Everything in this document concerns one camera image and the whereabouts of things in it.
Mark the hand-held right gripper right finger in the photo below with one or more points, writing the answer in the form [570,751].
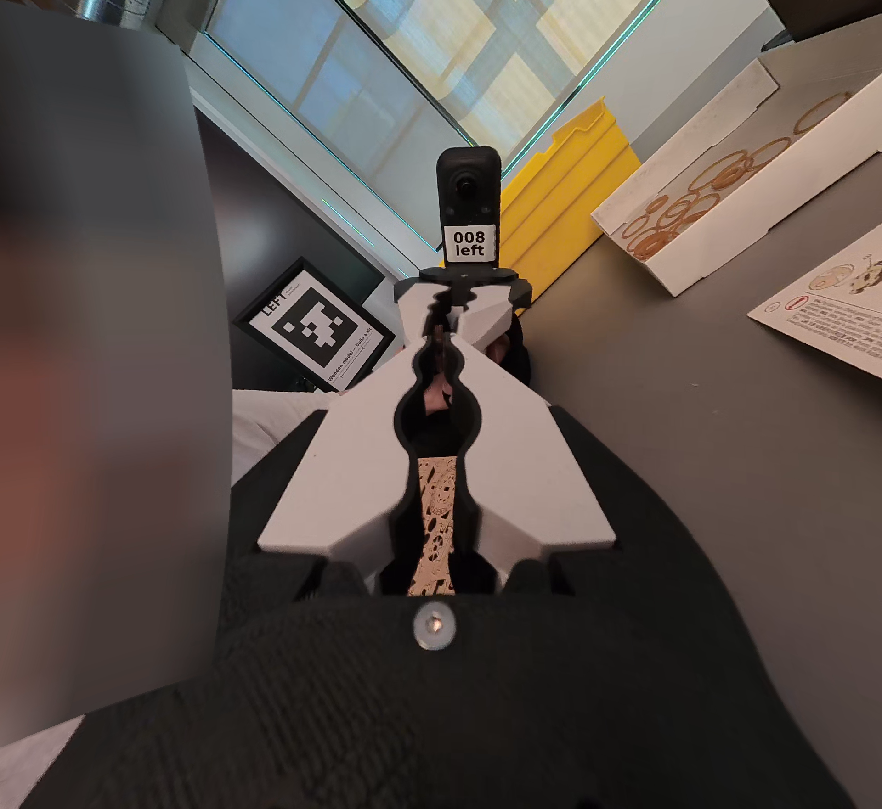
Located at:
[537,478]

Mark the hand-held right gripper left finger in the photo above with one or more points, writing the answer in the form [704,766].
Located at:
[344,478]

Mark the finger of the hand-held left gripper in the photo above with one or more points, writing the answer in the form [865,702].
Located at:
[417,313]
[490,320]

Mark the small dark wooden model part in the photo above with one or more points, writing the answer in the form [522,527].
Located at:
[438,335]

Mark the cross-shaped wooden model part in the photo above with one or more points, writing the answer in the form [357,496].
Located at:
[446,375]

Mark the laser-cut wooden parts sheet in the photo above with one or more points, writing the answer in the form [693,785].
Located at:
[435,520]

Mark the person's left hand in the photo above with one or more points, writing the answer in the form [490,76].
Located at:
[434,399]

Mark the yellow plastic bin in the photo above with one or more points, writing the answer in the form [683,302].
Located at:
[558,203]

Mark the black framed marker sign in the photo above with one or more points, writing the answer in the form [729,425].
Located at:
[317,330]

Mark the window with patterned blind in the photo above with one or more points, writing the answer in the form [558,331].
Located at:
[413,31]

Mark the pile of brown rubber bands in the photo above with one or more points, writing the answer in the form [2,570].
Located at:
[696,206]

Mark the white cardboard box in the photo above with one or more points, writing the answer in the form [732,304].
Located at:
[716,223]

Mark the printed instruction sheet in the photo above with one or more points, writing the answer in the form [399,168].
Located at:
[827,306]

